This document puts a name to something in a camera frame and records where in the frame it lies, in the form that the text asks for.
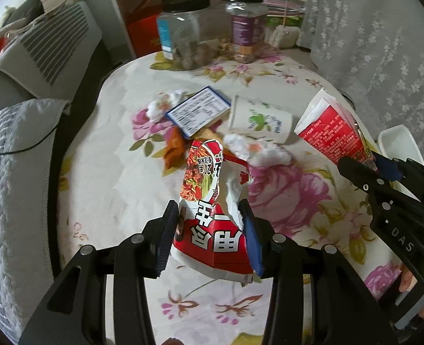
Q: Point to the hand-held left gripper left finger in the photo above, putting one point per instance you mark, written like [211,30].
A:
[163,239]

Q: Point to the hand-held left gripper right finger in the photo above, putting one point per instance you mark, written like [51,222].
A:
[254,239]

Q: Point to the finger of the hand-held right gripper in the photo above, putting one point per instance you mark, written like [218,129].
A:
[362,179]
[389,168]

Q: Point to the white plastic bin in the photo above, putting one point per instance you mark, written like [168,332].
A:
[400,143]

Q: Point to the red noodle packet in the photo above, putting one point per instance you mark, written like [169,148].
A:
[212,244]

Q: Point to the red and white carton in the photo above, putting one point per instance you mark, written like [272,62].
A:
[323,133]

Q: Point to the person's right hand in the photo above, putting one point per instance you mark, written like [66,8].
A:
[407,282]

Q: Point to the floral tablecloth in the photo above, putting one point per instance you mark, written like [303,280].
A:
[125,187]

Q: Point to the crumpled white tissue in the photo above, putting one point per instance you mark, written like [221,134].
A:
[158,109]
[269,156]

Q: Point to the orange snack wrapper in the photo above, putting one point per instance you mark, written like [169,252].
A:
[174,147]

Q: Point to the white paper cup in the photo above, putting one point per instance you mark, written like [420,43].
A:
[255,118]

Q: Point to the white lace curtain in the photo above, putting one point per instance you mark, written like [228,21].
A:
[377,43]

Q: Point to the blue cardboard box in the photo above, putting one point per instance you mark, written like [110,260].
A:
[197,111]

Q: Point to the grey striped cushion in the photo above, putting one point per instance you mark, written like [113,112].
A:
[18,205]

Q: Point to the white fluffy bundle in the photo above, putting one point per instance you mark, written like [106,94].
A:
[282,36]

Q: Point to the green box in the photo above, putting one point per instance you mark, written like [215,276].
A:
[282,22]

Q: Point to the clear jar with purple label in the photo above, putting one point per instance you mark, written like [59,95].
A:
[246,25]

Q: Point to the stack of papers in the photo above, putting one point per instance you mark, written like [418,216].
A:
[283,1]

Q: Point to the clear jar with blue label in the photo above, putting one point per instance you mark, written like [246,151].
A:
[187,32]

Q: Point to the striped sofa cover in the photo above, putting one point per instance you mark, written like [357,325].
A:
[54,43]

